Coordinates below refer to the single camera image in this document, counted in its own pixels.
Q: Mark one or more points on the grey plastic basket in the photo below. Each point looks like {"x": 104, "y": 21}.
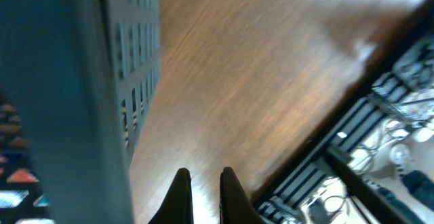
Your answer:
{"x": 82, "y": 75}

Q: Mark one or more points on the tissue pack multipack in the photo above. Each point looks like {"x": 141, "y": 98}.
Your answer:
{"x": 22, "y": 198}

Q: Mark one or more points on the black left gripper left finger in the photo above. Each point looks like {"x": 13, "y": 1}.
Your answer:
{"x": 177, "y": 206}

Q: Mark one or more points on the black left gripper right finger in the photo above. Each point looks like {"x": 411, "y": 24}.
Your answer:
{"x": 235, "y": 207}

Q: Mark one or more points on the aluminium frame rail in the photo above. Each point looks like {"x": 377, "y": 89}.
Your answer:
{"x": 373, "y": 163}

